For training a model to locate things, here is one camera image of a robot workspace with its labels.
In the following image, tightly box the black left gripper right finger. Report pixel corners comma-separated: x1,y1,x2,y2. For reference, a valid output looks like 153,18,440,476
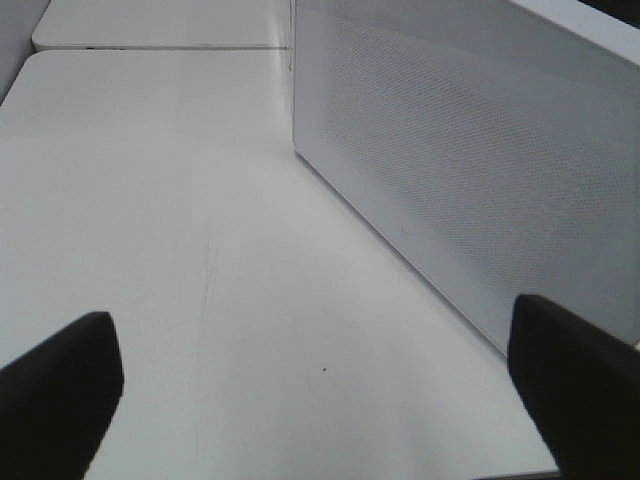
507,294,639,479

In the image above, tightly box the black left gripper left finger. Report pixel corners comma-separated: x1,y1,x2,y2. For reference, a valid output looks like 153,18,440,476
1,312,124,479

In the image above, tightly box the white microwave door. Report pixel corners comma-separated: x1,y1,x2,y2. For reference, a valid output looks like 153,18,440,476
293,1,639,349

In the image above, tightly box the white microwave oven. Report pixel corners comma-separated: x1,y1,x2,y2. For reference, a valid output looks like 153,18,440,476
513,0,639,66

